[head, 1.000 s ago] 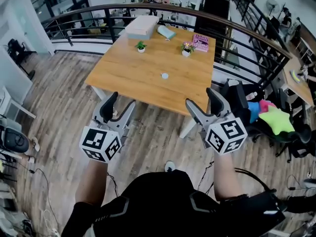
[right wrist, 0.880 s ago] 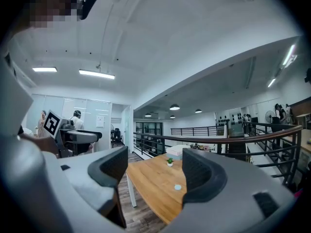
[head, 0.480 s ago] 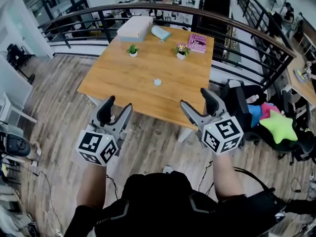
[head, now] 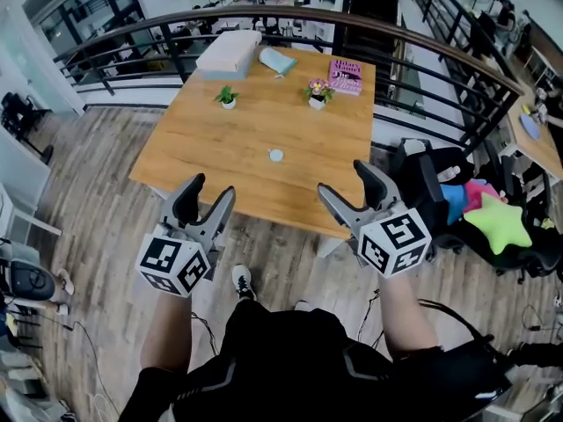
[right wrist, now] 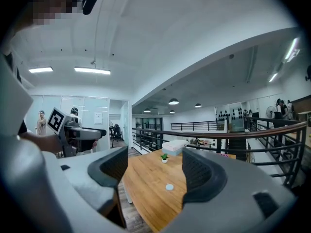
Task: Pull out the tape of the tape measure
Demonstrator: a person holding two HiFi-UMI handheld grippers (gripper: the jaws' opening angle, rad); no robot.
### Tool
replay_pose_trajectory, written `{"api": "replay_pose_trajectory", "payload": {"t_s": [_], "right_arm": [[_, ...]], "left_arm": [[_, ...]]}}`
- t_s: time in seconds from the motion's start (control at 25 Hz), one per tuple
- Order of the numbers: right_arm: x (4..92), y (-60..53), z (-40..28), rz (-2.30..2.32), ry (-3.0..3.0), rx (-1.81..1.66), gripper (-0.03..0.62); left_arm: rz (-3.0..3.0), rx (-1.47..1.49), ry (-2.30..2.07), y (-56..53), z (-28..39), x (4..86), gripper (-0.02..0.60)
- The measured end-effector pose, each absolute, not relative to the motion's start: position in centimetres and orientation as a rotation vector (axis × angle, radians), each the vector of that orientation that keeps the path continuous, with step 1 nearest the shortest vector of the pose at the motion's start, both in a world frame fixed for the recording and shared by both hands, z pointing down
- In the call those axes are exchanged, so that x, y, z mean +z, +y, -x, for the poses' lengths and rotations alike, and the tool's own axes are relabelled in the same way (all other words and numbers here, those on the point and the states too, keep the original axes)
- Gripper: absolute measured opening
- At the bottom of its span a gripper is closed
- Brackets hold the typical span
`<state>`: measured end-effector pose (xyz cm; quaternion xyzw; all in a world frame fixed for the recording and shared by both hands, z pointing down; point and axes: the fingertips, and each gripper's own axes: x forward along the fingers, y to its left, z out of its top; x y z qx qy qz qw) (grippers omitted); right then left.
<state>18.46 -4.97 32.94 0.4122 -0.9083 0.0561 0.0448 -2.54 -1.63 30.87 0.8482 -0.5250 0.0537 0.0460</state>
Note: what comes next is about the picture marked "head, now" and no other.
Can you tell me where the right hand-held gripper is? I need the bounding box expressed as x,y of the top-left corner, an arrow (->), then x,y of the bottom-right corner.
317,159 -> 434,280

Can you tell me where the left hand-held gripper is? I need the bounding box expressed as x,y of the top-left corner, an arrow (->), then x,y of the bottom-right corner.
134,172 -> 238,299

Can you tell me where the person's left forearm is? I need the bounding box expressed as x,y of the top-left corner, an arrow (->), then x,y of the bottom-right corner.
140,287 -> 194,375

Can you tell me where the person's right forearm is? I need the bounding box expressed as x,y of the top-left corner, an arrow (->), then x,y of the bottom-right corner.
377,274 -> 443,362

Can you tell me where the black office chair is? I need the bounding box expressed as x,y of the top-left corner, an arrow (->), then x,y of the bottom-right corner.
391,137 -> 563,280
0,92 -> 54,164

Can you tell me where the wooden table with white legs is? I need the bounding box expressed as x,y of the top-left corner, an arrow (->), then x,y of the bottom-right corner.
129,44 -> 377,258

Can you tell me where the black bin with white paper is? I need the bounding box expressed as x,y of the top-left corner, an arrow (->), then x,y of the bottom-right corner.
402,137 -> 430,157

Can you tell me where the person's left white shoe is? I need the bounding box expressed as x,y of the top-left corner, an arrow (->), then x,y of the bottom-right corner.
231,264 -> 257,302

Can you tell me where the blue pillow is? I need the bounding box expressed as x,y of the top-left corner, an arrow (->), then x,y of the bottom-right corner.
439,183 -> 470,226

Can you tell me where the pink pillow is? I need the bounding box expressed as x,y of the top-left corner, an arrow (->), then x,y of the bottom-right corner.
464,178 -> 509,213

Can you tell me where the pink flower potted plant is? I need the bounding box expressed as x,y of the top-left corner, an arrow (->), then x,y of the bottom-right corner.
303,77 -> 335,112

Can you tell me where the small green potted plant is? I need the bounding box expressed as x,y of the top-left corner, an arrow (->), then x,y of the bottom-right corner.
214,84 -> 240,111

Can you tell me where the pink book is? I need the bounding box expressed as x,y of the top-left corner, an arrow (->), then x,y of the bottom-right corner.
327,58 -> 364,97

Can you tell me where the green star pillow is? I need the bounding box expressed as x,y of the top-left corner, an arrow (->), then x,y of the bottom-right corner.
463,191 -> 533,257

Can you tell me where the flat pale blue box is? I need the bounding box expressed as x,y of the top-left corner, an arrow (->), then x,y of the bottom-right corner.
198,66 -> 250,82

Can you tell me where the flat pink box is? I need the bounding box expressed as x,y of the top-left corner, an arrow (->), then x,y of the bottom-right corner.
195,30 -> 264,74

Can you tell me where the person's black shirt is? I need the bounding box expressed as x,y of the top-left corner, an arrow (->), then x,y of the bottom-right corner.
118,299 -> 406,422

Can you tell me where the small wooden side table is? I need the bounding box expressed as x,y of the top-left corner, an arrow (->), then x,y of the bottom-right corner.
505,97 -> 563,184

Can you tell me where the round blue disc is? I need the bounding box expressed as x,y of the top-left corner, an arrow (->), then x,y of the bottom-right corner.
519,113 -> 541,142

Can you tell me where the round black device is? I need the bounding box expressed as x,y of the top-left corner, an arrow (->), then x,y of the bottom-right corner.
8,259 -> 56,302

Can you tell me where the black pack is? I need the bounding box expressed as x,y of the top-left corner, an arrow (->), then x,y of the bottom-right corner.
395,338 -> 514,422

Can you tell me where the black railing with wooden handrail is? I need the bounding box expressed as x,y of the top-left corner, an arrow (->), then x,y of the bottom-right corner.
52,5 -> 527,157

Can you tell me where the thin black cable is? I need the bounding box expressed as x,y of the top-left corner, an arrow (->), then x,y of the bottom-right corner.
356,287 -> 384,351
191,312 -> 221,355

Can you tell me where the thick black cable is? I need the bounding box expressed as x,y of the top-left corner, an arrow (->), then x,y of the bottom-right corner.
417,299 -> 496,342

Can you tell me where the pale blue drawstring pouch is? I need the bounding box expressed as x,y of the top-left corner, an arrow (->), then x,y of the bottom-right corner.
258,47 -> 298,80

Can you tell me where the black floor cable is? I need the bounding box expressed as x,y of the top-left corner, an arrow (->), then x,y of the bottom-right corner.
65,321 -> 120,417

